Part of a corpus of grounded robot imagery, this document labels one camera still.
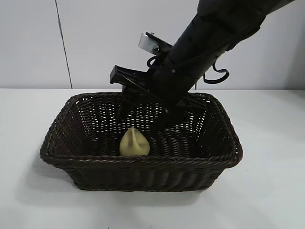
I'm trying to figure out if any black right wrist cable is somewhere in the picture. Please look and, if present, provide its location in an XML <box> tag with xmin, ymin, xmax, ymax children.
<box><xmin>202</xmin><ymin>61</ymin><xmax>230</xmax><ymax>85</ymax></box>

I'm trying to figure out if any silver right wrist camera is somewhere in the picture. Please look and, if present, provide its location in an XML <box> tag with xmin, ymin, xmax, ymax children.
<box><xmin>137</xmin><ymin>32</ymin><xmax>161</xmax><ymax>54</ymax></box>

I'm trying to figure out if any black right camera mount bracket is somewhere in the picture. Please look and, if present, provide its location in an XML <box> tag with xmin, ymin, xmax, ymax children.
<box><xmin>145</xmin><ymin>31</ymin><xmax>174</xmax><ymax>56</ymax></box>

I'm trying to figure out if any pale yellow egg yolk pastry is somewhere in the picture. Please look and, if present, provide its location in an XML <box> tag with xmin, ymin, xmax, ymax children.
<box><xmin>119</xmin><ymin>127</ymin><xmax>150</xmax><ymax>157</ymax></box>

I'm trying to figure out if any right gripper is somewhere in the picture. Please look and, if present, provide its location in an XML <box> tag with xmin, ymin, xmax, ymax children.
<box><xmin>109</xmin><ymin>64</ymin><xmax>206</xmax><ymax>131</ymax></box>

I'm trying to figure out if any dark brown wicker basket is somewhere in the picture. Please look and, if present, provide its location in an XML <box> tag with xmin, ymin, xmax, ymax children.
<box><xmin>40</xmin><ymin>92</ymin><xmax>244</xmax><ymax>191</ymax></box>

